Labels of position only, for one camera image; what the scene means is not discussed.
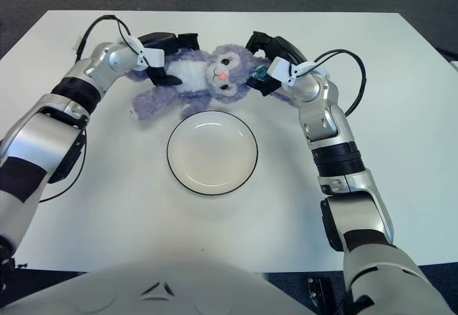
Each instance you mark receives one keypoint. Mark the grey robot torso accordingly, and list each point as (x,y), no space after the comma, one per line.
(179,290)

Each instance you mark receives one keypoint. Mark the black metal bracket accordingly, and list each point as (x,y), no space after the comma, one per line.
(320,291)

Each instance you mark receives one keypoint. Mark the purple plush bunny doll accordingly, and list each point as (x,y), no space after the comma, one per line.
(214,64)

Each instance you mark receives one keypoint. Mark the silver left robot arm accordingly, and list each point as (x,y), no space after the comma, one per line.
(46,139)

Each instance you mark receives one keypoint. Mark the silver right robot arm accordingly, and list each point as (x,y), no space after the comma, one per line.
(329,121)

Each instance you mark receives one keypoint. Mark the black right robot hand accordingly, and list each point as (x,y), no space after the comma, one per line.
(286,50)

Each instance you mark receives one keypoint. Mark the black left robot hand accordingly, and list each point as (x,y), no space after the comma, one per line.
(157,40)

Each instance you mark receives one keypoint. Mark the white plate black rim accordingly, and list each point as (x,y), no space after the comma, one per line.
(214,161)

